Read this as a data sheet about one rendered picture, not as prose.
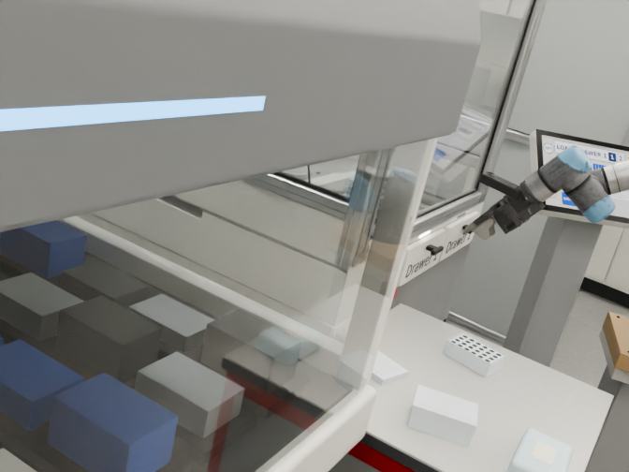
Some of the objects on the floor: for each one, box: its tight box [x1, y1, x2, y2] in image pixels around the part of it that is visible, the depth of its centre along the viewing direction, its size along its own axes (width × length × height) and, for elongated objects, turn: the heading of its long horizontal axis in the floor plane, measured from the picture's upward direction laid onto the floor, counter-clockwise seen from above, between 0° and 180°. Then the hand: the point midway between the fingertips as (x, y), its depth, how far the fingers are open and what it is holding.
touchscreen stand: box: [503, 216, 603, 367], centre depth 282 cm, size 50×45×102 cm
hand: (467, 228), depth 196 cm, fingers open, 3 cm apart
